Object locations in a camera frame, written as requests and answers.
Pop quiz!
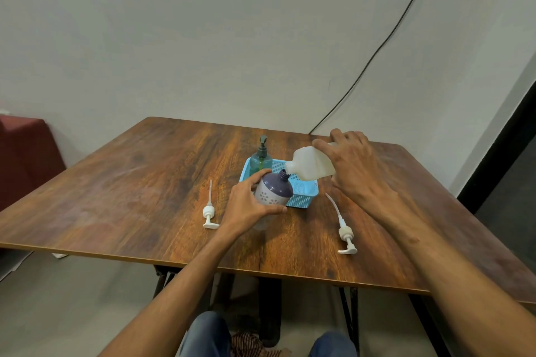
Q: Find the person's left hand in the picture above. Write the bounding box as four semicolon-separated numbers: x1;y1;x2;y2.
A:
217;168;289;240

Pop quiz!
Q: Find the person's right hand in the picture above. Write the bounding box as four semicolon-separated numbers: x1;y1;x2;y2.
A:
312;128;401;224

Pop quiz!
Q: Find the small navy white floral bottle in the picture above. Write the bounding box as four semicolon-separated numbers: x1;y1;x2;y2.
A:
252;169;294;231

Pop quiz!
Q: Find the small white pump cap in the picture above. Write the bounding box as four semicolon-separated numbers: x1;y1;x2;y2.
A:
202;180;221;230

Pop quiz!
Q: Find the small green plastic bottle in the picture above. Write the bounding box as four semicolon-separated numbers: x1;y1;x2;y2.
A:
249;153;274;177

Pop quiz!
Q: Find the large translucent bottle yellow liquid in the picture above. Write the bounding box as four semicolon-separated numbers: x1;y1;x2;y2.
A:
284;142;337;182

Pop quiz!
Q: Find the blue plastic basket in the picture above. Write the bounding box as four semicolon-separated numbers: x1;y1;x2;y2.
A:
239;158;320;209

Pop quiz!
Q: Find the large white pump cap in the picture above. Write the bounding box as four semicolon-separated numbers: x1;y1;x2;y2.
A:
324;192;358;255

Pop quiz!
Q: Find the person's left forearm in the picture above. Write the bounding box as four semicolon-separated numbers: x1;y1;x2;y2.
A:
98;226;237;357

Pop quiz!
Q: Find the person's left leg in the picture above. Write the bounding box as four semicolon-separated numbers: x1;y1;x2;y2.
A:
179;311;232;357

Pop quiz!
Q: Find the person's leg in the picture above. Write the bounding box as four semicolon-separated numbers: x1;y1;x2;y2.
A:
308;330;357;357
179;311;232;357

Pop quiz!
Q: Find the person's right leg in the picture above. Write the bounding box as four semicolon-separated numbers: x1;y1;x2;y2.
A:
308;330;357;357

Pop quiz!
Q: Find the black metal table leg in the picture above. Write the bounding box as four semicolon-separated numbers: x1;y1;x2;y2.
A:
338;287;360;353
152;265;181;299

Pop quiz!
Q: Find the brown checkered cloth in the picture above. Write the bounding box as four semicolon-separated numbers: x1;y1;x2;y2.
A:
230;330;292;357

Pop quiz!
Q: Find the dark red sofa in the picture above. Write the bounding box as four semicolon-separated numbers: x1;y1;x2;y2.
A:
0;114;67;212

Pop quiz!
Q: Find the white flat board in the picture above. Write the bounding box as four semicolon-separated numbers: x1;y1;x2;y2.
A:
0;250;34;283

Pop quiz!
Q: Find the black table support post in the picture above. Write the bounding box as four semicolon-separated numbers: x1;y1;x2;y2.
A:
258;277;283;347

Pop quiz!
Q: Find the black wall cable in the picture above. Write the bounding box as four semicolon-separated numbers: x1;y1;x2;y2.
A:
308;0;443;136

